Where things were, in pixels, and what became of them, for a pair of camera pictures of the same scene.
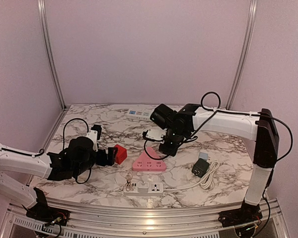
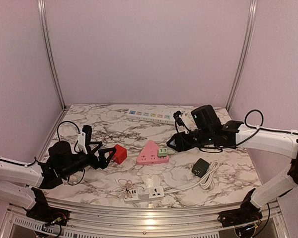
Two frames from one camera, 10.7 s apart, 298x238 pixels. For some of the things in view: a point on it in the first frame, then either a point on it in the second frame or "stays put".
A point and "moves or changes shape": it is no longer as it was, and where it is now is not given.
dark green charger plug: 200,167 stays put
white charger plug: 143,187 moves or changes shape
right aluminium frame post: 244,56 stays put
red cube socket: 121,154 stays put
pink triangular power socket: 146,163 moves or changes shape
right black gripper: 171,151 -> 182,144
